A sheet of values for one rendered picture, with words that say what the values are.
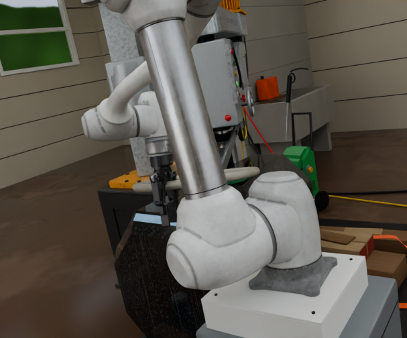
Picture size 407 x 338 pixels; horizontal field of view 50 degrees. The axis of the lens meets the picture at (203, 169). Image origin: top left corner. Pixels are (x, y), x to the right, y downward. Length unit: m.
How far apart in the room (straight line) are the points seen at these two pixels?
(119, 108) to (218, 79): 0.92
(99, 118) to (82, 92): 8.08
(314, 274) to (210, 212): 0.33
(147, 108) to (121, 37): 1.53
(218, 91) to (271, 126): 2.98
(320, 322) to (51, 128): 8.21
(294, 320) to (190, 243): 0.29
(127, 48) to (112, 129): 1.58
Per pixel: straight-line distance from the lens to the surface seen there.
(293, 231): 1.03
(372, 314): 1.17
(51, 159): 8.89
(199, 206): 0.91
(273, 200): 1.01
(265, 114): 5.10
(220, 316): 1.13
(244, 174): 1.50
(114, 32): 2.93
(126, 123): 1.36
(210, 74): 2.16
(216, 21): 2.16
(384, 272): 2.69
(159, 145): 1.42
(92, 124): 1.36
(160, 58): 0.93
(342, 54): 7.03
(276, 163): 2.58
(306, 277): 1.10
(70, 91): 9.28
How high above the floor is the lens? 1.45
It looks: 14 degrees down
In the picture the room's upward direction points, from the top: 11 degrees counter-clockwise
